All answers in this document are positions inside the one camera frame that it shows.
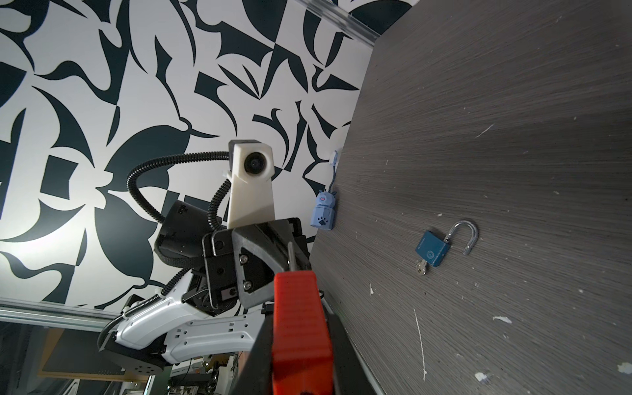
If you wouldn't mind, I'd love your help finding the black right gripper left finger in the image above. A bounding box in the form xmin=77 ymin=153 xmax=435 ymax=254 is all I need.
xmin=236 ymin=308 xmax=273 ymax=395

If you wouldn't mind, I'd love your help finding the small dark blue padlock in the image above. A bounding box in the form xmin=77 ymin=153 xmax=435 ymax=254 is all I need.
xmin=415 ymin=220 xmax=479 ymax=275

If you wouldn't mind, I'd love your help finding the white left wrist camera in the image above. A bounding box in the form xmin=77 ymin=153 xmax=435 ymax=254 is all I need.
xmin=227 ymin=140 xmax=276 ymax=229

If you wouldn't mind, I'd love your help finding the red safety padlock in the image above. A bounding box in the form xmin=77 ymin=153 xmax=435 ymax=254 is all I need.
xmin=272 ymin=242 xmax=333 ymax=395

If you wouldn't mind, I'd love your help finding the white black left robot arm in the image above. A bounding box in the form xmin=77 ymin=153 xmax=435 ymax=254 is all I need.
xmin=97 ymin=201 xmax=310 ymax=375

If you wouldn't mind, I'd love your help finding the black corrugated cable hose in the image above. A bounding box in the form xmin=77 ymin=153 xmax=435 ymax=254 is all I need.
xmin=126 ymin=150 xmax=233 ymax=233

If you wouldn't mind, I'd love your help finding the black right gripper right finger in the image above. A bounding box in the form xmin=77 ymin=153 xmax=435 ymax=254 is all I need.
xmin=325 ymin=311 xmax=376 ymax=395

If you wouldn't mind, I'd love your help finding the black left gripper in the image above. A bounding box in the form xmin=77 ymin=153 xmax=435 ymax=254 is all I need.
xmin=202 ymin=217 xmax=311 ymax=311

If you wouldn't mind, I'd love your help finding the light blue device left wall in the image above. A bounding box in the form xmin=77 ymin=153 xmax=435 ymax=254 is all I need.
xmin=309 ymin=151 xmax=341 ymax=230

